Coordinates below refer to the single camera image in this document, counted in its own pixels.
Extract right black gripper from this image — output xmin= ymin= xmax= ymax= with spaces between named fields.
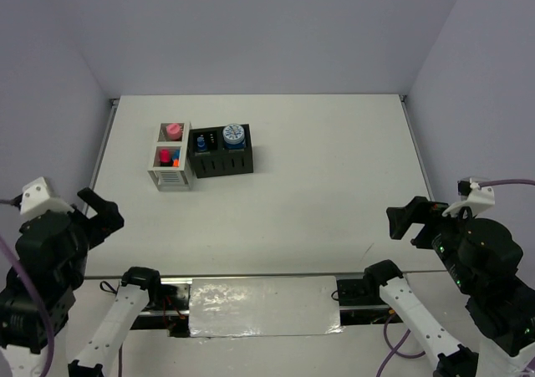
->
xmin=385 ymin=190 xmax=479 ymax=288

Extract pink highlighter marker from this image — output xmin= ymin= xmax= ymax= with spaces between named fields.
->
xmin=159 ymin=149 xmax=173 ymax=167

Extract pink capped bottle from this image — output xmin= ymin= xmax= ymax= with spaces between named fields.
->
xmin=166 ymin=123 xmax=183 ymax=141

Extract blue spray bottle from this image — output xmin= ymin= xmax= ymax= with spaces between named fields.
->
xmin=196 ymin=135 xmax=208 ymax=153

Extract blue round tin back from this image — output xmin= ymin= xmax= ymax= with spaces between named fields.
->
xmin=222 ymin=124 xmax=246 ymax=150

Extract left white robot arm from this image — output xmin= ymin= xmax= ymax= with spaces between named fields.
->
xmin=1 ymin=177 xmax=164 ymax=376

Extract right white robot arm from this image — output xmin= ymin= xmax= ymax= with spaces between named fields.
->
xmin=363 ymin=177 xmax=534 ymax=376

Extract white slotted container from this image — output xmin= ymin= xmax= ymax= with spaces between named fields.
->
xmin=147 ymin=121 xmax=194 ymax=192

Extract black slotted container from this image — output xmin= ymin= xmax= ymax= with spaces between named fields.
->
xmin=188 ymin=124 xmax=254 ymax=179

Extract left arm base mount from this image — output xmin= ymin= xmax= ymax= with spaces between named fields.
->
xmin=130 ymin=279 xmax=191 ymax=338

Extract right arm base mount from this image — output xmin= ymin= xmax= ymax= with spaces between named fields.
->
xmin=331 ymin=278 xmax=394 ymax=327

